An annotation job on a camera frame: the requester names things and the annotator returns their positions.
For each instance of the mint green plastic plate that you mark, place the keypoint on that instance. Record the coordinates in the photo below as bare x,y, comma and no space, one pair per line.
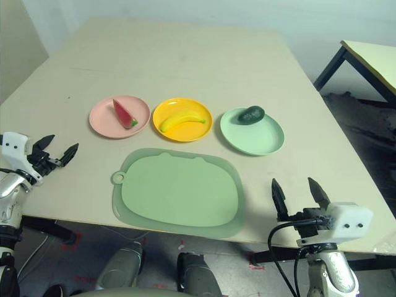
256,139

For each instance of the green silicone cutting mat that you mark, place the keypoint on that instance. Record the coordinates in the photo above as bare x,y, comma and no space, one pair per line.
179,191

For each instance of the black rough floor mat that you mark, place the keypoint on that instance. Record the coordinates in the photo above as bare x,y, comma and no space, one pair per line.
355,105

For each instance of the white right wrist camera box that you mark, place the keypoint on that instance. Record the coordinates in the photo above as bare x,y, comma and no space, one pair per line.
349,221

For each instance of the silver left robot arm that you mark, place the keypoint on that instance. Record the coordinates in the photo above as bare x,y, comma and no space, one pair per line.
7,188

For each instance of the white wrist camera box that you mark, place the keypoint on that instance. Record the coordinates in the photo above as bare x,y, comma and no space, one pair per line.
14,148
349,221

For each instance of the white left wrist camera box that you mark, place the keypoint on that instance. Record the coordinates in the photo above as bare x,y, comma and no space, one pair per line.
14,148

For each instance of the clear plastic wrap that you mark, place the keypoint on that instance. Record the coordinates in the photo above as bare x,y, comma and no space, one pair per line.
386,244

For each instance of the pink plastic plate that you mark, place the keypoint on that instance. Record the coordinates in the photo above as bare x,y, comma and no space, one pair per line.
102,123

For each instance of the dark green toy avocado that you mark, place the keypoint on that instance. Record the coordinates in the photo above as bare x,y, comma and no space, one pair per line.
250,116

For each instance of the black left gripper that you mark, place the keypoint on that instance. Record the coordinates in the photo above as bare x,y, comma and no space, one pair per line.
41,164

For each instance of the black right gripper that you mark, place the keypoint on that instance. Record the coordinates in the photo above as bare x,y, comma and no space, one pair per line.
309,227

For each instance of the yellow toy banana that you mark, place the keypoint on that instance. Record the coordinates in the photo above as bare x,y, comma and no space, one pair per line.
179,119

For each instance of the grey robot torso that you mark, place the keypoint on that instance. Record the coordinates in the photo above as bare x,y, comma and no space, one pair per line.
123,293

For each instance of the side table with black legs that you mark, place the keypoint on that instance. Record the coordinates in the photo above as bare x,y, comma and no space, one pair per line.
371,58

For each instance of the grey robot leg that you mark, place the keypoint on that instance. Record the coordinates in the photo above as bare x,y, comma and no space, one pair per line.
198,275
120,266

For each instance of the yellow plastic plate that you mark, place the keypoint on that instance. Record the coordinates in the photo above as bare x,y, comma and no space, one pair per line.
185,133

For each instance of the grey robot left leg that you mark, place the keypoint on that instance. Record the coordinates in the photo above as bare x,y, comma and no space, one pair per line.
120,266

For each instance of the black table leg bar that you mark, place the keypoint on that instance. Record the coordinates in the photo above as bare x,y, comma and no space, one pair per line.
49,229
278,256

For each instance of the toy watermelon slice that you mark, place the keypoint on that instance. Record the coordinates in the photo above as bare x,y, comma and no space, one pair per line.
122,114

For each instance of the black bystander shoe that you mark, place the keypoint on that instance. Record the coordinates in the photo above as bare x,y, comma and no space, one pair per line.
57,291

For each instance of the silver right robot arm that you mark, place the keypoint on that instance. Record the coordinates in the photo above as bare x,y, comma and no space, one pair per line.
334,275

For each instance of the grey robot right leg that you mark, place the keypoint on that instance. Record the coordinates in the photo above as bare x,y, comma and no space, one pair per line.
198,275

